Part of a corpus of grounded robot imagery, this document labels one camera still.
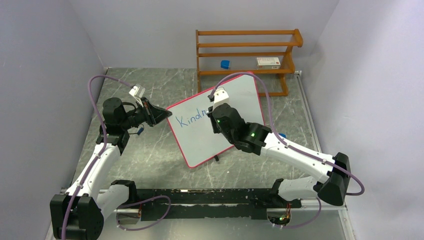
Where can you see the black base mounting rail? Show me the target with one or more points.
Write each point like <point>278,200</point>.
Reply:
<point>252,203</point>

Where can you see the orange wooden shelf rack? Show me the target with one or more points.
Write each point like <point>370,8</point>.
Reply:
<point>241,48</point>

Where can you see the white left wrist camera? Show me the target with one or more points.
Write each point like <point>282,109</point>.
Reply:
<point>137,92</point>

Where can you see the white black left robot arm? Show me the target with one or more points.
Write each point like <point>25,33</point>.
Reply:
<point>80,212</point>

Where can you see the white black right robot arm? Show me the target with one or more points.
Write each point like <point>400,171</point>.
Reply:
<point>327,179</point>

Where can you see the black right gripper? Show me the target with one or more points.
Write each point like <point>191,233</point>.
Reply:
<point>215,128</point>

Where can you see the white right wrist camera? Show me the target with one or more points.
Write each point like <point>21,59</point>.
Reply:
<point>220,97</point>

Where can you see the blue marker cap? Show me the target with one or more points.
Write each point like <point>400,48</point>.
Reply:
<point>140,131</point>

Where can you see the white cardboard box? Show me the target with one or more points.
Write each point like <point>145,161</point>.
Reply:
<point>264,63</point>

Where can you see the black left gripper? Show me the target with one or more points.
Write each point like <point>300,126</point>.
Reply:
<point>152,114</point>

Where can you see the blue eraser on shelf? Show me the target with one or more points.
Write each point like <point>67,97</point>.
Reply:
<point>225,64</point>

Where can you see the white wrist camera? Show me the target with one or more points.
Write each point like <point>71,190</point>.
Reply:
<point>220,97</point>
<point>137,92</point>

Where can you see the pink framed whiteboard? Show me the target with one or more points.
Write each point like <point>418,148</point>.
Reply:
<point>192,128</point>

